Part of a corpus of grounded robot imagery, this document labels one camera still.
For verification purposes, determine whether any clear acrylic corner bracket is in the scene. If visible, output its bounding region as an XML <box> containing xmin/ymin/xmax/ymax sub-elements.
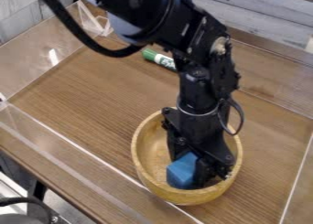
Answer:
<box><xmin>78</xmin><ymin>1</ymin><xmax>114</xmax><ymax>37</ymax></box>

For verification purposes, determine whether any green white Expo marker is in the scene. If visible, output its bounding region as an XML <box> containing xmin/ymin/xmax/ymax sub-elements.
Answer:
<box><xmin>142</xmin><ymin>48</ymin><xmax>177</xmax><ymax>70</ymax></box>

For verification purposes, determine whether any black equipment with cable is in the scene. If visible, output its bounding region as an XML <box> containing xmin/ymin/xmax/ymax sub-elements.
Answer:
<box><xmin>0</xmin><ymin>197</ymin><xmax>71</xmax><ymax>224</ymax></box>

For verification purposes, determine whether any blue rectangular block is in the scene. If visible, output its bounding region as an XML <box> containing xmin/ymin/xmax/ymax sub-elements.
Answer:
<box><xmin>166</xmin><ymin>152</ymin><xmax>199</xmax><ymax>190</ymax></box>

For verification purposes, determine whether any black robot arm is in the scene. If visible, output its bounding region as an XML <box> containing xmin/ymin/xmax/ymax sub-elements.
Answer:
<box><xmin>43</xmin><ymin>0</ymin><xmax>241</xmax><ymax>189</ymax></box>

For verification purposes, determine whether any brown wooden bowl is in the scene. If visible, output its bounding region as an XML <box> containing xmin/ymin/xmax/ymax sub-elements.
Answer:
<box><xmin>132</xmin><ymin>111</ymin><xmax>244</xmax><ymax>206</ymax></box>

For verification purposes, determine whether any black cable loop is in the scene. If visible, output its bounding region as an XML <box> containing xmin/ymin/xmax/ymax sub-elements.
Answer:
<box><xmin>217</xmin><ymin>97</ymin><xmax>247</xmax><ymax>136</ymax></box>

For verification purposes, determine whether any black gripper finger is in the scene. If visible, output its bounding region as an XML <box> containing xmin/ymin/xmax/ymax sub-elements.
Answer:
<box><xmin>164</xmin><ymin>124</ymin><xmax>192</xmax><ymax>161</ymax></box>
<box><xmin>193</xmin><ymin>157</ymin><xmax>217</xmax><ymax>188</ymax></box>

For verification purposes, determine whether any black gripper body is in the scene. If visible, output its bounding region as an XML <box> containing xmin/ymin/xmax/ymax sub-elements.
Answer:
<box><xmin>162</xmin><ymin>103</ymin><xmax>236</xmax><ymax>180</ymax></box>

